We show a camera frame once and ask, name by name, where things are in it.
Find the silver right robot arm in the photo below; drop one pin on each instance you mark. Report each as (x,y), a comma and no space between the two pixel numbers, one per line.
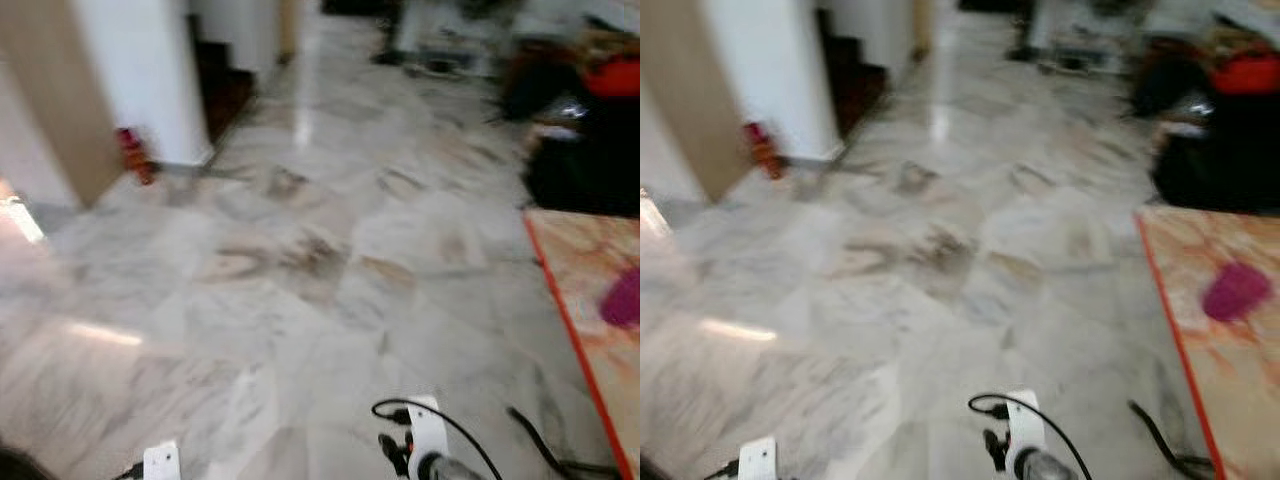
(1050,466)
(455,470)

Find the orange marbled table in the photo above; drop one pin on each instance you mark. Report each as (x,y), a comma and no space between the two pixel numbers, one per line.
(590,270)
(1230,370)

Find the magenta round object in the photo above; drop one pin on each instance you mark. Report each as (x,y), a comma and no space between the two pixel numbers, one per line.
(624,298)
(1236,292)

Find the black bag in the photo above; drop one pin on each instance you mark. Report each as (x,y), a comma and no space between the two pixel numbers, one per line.
(1220,160)
(590,160)

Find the dark wooden staircase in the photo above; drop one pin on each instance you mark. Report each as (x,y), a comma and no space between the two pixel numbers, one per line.
(850,80)
(220,85)

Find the red cloth item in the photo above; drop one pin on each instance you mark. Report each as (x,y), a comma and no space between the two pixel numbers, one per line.
(615,76)
(1248,72)

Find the light wooden door panel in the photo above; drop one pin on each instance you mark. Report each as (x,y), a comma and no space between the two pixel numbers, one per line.
(700,90)
(60,90)

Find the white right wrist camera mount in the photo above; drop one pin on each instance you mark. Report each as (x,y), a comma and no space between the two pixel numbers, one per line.
(1024,425)
(428,430)

